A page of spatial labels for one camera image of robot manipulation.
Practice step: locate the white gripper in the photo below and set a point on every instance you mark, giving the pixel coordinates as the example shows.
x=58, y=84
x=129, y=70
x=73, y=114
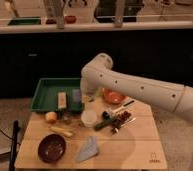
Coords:
x=90, y=90

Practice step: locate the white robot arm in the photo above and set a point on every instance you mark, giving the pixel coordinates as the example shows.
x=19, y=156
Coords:
x=172, y=97

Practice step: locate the red bowl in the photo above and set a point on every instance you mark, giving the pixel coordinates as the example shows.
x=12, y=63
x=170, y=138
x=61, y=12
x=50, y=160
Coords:
x=113, y=97

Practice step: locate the dark brown bowl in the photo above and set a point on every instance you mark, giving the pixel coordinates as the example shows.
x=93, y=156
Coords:
x=51, y=148

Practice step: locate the white round container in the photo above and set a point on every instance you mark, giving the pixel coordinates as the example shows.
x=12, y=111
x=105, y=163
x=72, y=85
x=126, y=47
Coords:
x=88, y=118

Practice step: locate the wooden block in tray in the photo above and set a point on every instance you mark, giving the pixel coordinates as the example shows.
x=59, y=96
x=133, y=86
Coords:
x=62, y=102

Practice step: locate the black round lid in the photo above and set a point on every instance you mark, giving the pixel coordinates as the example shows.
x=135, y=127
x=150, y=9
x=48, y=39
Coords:
x=105, y=115

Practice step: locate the small glass jar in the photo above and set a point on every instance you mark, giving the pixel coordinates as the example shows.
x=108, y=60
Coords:
x=66, y=118

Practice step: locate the green cucumber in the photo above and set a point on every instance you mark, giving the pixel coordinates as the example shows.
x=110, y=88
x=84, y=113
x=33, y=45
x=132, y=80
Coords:
x=103, y=124

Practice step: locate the white black marker pen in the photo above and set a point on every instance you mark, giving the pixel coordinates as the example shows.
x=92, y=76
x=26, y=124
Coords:
x=123, y=106

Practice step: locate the green plastic tray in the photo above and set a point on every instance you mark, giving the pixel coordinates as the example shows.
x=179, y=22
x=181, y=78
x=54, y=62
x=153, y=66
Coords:
x=45, y=98

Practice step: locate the orange round fruit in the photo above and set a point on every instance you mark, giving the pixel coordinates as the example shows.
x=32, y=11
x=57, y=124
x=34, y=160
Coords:
x=51, y=117

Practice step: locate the silver metal utensil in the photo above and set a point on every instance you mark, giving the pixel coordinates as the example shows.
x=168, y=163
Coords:
x=127, y=122

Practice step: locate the yellow corn cob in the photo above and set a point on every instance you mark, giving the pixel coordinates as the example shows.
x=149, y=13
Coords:
x=61, y=131

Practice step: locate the light blue folded cloth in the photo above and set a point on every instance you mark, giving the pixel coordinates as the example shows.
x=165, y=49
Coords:
x=88, y=149

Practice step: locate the black stand pole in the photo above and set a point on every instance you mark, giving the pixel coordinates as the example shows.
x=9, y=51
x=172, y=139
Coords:
x=14, y=142

